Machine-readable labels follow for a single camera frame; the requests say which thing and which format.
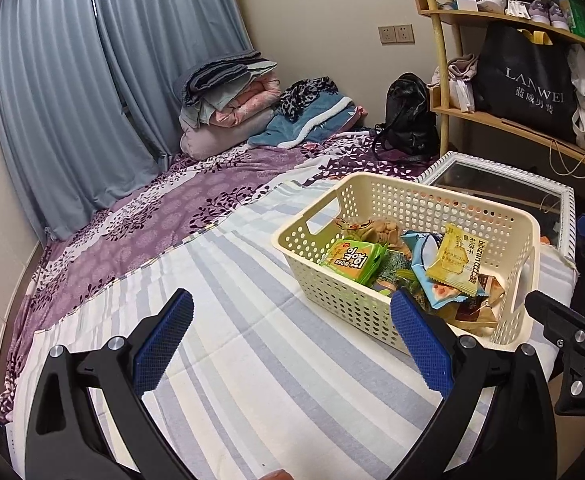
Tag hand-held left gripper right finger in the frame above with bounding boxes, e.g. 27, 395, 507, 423
387, 290, 559, 480

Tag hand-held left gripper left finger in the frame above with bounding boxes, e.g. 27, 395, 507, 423
25, 288, 196, 480

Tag cream perforated plastic basket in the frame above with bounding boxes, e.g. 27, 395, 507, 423
270, 171, 542, 359

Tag brown red snack packet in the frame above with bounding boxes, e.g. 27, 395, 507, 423
444, 274, 504, 339

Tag large green snack bag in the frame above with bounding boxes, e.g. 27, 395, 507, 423
374, 249, 427, 307

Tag light blue snack bag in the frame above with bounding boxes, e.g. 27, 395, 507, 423
401, 229, 476, 310

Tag yellow biscuit packet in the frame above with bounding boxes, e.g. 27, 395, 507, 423
425, 223, 489, 297

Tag green orange snack packet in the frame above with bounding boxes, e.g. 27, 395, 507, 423
318, 238, 389, 287

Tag clear bag of cookies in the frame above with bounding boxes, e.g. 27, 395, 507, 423
335, 214, 404, 252

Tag striped white grey blanket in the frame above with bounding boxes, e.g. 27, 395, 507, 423
11, 177, 579, 480

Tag white framed mirror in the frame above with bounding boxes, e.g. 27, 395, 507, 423
417, 150, 577, 262

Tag purple floral bedsheet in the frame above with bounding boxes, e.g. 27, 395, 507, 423
0, 129, 444, 424

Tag black shopping bag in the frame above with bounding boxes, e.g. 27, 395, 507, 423
472, 23, 582, 144

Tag white appliance with blue light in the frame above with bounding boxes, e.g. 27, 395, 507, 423
1, 422, 24, 468

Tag beige folded cloth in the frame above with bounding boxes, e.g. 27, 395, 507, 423
430, 53, 480, 112

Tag mauve folded quilt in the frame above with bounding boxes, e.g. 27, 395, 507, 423
179, 107, 276, 161

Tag black leather bag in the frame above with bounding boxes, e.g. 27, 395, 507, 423
371, 72, 442, 164

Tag purple sneakers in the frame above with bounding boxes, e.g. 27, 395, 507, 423
528, 0, 572, 31

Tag bamboo shelf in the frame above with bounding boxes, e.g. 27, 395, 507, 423
415, 0, 585, 182

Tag light green folded cloth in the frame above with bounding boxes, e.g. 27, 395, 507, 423
179, 59, 279, 129

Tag pink floral quilt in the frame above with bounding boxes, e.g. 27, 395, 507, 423
209, 73, 283, 127

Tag blue curtain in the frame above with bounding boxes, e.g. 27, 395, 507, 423
0, 0, 169, 242

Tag dark grey folded blanket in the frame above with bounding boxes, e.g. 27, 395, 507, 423
181, 51, 264, 107

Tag leopard print cloth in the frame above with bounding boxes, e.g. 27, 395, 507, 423
277, 77, 342, 123

